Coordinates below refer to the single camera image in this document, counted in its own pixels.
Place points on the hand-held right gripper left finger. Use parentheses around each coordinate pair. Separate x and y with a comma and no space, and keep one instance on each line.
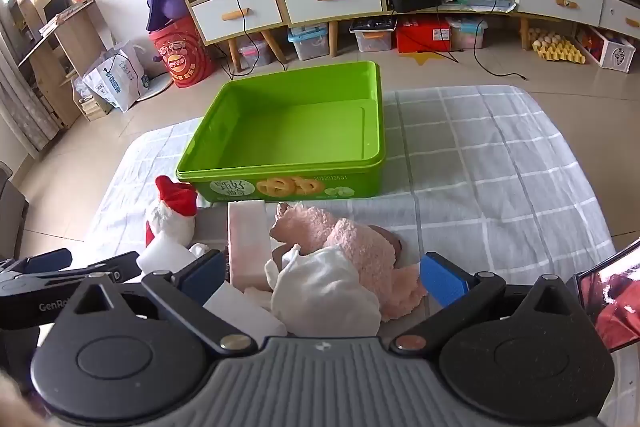
(202,277)

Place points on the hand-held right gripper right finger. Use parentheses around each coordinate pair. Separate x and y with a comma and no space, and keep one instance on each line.
(442,279)

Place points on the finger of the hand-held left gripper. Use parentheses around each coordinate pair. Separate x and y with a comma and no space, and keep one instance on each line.
(115,263)
(47,259)

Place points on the pink stained white sponge block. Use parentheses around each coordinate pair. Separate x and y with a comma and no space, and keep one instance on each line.
(247,242)

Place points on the santa plush toy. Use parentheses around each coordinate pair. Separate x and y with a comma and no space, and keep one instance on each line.
(172,217)

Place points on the pink fluffy plush toy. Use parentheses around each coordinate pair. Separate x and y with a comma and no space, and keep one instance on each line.
(350,242)

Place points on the white muslin cloth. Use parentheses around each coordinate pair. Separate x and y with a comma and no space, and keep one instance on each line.
(320,297)

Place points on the green plastic box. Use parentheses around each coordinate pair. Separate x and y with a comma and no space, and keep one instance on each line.
(290,132)

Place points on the white sponge piece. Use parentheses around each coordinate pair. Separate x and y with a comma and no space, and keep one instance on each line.
(235,312)
(160,259)

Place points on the grey checked tablecloth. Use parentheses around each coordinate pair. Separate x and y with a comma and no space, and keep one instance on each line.
(475,167)

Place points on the white round stand base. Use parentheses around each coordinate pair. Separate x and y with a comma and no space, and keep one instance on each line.
(155,89)

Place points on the white paper bag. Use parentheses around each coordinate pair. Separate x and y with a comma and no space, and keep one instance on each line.
(117,77)

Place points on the red printed bucket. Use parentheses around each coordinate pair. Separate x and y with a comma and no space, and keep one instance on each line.
(182,54)

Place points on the yellow star floor sticker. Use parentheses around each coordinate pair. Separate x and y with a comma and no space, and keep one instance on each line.
(423,58)

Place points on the wooden bookshelf desk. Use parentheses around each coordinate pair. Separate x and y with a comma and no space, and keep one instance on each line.
(60,37)

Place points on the clear bin pink contents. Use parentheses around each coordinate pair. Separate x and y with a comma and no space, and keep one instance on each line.
(256,54)

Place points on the red cardboard box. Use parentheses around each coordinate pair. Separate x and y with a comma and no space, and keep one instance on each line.
(424,36)

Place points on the clear storage bin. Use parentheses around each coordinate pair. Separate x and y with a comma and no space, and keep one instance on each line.
(467,34)

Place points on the clear bin white lid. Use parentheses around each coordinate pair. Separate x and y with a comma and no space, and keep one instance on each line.
(372,38)

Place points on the clear bin blue lid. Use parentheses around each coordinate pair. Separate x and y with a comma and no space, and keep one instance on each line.
(309,43)

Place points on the yellow egg tray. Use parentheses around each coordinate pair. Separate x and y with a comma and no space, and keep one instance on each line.
(556,47)

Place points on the white and red crate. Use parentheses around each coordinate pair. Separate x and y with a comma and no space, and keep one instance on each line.
(607,52)

